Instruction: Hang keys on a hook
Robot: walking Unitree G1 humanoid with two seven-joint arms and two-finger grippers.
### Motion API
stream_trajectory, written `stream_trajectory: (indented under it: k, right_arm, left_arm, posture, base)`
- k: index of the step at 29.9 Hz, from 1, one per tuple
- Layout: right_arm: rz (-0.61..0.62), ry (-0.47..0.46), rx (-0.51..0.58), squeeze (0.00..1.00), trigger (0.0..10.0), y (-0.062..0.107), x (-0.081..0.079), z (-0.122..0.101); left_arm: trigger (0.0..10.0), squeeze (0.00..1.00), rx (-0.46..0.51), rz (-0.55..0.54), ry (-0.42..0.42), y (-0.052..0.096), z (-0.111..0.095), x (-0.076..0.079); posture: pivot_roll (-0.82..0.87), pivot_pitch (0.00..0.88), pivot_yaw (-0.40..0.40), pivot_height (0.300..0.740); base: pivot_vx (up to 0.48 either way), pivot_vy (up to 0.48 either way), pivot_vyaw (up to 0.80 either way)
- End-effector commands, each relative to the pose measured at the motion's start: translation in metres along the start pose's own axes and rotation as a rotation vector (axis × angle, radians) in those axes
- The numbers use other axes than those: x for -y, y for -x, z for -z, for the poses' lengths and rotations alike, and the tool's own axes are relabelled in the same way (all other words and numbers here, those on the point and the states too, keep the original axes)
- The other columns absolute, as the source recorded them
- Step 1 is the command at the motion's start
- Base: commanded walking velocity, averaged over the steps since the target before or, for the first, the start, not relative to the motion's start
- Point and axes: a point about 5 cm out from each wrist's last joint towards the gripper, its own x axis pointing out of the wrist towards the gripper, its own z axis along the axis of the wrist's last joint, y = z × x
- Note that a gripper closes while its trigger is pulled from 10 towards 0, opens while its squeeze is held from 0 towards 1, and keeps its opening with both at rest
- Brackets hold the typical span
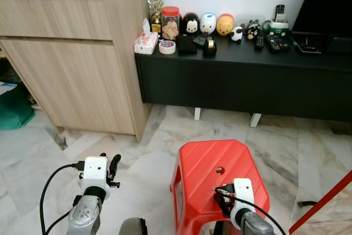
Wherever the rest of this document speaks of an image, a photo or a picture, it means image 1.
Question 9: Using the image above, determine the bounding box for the red plastic stool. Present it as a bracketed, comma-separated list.
[170, 140, 271, 235]

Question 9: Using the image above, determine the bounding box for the grey robot leg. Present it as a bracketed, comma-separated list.
[118, 217, 148, 235]

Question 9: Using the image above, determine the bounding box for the light wooden cabinet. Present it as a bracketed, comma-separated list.
[0, 0, 152, 142]

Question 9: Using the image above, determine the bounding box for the green bag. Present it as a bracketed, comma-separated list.
[0, 84, 35, 131]

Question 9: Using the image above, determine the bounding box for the marble pattern board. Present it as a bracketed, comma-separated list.
[289, 172, 352, 235]

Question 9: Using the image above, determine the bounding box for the pink white tissue box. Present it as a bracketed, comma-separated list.
[134, 19, 160, 55]

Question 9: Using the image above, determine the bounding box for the white tape roll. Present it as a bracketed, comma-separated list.
[159, 40, 177, 55]

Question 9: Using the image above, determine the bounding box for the black pouch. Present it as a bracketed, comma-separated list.
[176, 36, 197, 56]

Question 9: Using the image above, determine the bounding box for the red lid snack jar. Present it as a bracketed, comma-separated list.
[161, 7, 181, 41]

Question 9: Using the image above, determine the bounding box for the small black box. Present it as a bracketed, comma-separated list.
[192, 35, 207, 47]

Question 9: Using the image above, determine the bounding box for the black tape dispenser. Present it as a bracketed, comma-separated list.
[202, 37, 217, 57]

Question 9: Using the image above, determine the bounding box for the gold and blue trophy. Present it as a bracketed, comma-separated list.
[147, 0, 166, 34]

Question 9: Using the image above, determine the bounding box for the large black remote control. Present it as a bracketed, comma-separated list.
[265, 34, 290, 54]

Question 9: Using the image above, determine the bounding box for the white round plush toy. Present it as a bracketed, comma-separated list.
[199, 13, 217, 36]

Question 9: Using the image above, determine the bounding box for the flat black device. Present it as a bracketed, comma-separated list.
[291, 32, 323, 55]

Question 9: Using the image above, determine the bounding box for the small white cow figurine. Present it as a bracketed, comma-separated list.
[230, 26, 244, 42]

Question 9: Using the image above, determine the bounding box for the black and white figurine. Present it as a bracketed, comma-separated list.
[245, 20, 262, 40]

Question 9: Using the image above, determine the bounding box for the yellow orange plush toy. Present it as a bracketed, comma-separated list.
[216, 14, 235, 36]

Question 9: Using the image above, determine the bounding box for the green and white holder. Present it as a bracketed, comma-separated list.
[263, 19, 290, 37]

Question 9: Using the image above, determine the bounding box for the upright black remote control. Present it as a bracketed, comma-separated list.
[274, 5, 285, 23]

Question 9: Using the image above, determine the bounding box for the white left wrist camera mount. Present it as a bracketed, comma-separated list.
[81, 156, 111, 190]

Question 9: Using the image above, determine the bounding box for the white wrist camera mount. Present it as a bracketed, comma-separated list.
[81, 156, 111, 190]
[230, 178, 256, 230]

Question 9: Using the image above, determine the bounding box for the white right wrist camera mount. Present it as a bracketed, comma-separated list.
[230, 178, 256, 230]

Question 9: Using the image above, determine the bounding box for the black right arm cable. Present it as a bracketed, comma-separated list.
[214, 188, 287, 235]

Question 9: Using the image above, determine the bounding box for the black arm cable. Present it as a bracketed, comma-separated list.
[40, 162, 84, 235]
[214, 188, 287, 235]

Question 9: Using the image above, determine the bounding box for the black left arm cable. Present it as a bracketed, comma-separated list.
[40, 162, 84, 235]

